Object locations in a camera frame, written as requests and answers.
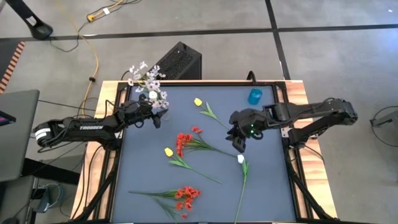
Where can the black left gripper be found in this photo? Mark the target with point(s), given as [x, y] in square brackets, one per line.
[136, 113]

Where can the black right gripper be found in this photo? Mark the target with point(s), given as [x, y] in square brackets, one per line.
[250, 121]

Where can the orange red flower bunch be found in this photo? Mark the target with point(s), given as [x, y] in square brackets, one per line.
[186, 193]
[183, 140]

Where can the yellow tulip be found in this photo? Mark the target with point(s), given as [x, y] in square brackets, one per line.
[168, 152]
[198, 101]

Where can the lilac white flower bunch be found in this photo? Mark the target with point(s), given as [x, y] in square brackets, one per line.
[152, 82]

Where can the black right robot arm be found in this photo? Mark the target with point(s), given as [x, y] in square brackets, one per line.
[311, 110]

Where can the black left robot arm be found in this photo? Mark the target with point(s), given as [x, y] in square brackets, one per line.
[90, 128]

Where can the blue cut glass vase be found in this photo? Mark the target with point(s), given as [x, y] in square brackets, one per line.
[255, 96]

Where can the black mesh computer tower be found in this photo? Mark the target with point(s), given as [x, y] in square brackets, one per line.
[183, 62]

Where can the grey blue table mat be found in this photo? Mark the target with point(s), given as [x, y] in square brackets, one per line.
[217, 202]

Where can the wooden table board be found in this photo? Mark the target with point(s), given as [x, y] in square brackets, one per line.
[295, 88]

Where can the grey desk surface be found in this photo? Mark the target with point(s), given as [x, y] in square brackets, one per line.
[18, 140]

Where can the dark monitor corner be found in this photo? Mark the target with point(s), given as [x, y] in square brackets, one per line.
[6, 118]

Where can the black stand leg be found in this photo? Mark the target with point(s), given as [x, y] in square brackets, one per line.
[31, 21]

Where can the black mat orange striped edge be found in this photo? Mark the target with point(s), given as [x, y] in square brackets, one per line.
[6, 53]

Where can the black aluminium table frame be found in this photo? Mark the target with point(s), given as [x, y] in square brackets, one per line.
[217, 83]

